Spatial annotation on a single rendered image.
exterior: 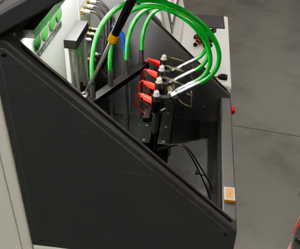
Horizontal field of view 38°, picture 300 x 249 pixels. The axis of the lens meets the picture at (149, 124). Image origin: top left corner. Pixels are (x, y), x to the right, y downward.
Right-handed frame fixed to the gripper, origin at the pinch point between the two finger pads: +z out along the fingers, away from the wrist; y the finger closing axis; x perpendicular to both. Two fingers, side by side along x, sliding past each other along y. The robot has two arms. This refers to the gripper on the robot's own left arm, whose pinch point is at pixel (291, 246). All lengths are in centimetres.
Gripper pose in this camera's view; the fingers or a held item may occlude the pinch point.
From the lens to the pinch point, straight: 113.3
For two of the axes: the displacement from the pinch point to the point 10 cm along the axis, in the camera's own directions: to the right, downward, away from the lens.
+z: -4.1, 5.8, 7.0
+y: -4.9, 5.1, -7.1
